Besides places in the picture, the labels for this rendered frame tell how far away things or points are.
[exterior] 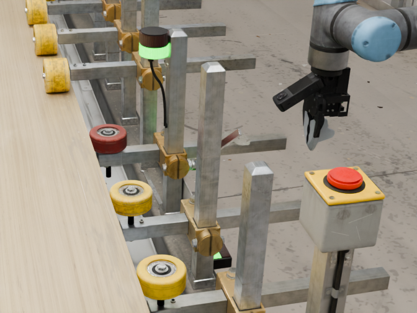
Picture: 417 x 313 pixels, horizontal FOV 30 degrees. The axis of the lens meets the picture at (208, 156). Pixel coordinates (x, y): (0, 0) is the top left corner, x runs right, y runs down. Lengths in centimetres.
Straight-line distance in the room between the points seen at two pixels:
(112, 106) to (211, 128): 94
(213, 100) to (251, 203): 26
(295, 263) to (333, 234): 199
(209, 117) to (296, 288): 33
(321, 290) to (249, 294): 33
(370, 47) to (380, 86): 288
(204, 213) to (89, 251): 26
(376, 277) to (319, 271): 48
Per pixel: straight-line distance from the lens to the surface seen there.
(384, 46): 162
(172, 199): 173
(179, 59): 159
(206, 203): 145
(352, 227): 89
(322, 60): 173
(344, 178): 89
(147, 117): 190
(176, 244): 168
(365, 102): 424
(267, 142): 178
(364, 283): 142
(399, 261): 298
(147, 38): 155
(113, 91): 239
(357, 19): 162
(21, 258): 131
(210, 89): 135
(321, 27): 171
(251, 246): 122
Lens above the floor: 166
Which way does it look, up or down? 28 degrees down
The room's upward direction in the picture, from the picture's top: 3 degrees clockwise
